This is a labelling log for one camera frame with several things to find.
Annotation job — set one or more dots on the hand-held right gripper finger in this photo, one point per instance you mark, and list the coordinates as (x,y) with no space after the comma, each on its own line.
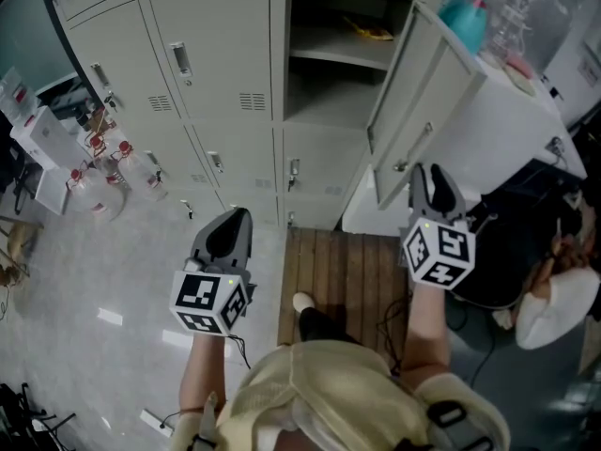
(418,191)
(453,200)

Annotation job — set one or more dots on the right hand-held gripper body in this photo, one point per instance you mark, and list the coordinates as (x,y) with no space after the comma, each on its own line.
(436,252)

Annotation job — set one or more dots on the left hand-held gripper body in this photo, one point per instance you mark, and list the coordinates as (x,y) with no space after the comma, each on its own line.
(206,299)

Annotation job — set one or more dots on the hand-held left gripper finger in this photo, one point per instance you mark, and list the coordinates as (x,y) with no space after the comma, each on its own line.
(204,240)
(245,247)

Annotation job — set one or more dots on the beige metal locker cabinet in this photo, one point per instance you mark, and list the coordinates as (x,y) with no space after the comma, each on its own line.
(225,64)

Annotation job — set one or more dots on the person's right forearm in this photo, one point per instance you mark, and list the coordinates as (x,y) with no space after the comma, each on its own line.
(425,331)

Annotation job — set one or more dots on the person's left forearm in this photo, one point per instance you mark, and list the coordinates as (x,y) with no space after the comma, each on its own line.
(206,374)

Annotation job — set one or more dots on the black equipment bag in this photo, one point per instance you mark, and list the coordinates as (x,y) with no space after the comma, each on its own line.
(497,261)

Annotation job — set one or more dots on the person's white shoe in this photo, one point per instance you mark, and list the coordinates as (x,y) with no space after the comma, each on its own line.
(303,301)

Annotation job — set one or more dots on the white refrigerator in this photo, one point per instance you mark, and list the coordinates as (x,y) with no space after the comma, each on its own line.
(507,129)

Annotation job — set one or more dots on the wooden slat platform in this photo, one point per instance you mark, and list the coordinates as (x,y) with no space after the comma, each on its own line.
(343,270)

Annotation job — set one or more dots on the person's black trousers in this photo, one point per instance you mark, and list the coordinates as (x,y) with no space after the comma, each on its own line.
(319,327)

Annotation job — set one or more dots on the white power strip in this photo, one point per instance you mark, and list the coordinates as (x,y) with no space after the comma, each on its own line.
(155,423)

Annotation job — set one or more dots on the pink dish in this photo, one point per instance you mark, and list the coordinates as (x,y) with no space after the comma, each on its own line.
(519,71)

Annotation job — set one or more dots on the person's pale yellow shirt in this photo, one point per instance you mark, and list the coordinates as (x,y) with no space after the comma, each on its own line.
(338,393)

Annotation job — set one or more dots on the yellow snack packet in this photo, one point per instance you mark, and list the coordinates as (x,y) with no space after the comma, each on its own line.
(371,31)

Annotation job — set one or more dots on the teal spray bottle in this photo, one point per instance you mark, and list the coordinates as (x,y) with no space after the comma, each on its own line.
(462,21)

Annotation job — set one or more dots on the wooden stool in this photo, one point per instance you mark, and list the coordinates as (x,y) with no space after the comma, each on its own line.
(21,233)

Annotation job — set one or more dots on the white water dispenser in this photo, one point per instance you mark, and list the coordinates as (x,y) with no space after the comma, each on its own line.
(47,134)

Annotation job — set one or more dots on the white board with papers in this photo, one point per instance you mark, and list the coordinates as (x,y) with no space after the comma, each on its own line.
(577,50)

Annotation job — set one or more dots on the black metal folding rack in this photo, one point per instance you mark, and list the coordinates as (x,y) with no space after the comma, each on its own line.
(19,407)

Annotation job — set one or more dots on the clear dispenser water jug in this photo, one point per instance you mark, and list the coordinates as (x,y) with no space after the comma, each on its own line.
(19,97)

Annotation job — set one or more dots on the frosted glass board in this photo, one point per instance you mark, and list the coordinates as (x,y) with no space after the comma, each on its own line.
(28,40)

